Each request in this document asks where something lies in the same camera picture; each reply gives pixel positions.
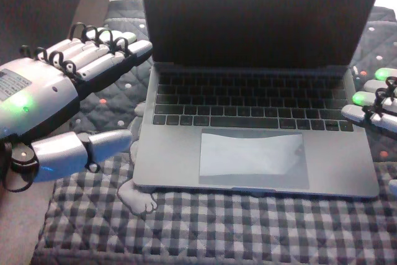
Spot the grey quilt with checked border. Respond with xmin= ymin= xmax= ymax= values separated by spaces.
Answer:
xmin=30 ymin=0 xmax=397 ymax=265

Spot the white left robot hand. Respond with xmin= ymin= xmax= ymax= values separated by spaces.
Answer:
xmin=0 ymin=22 xmax=153 ymax=194

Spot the silver grey laptop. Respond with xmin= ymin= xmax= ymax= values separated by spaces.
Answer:
xmin=132 ymin=0 xmax=390 ymax=199

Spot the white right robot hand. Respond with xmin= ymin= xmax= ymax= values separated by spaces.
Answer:
xmin=341 ymin=68 xmax=397 ymax=196

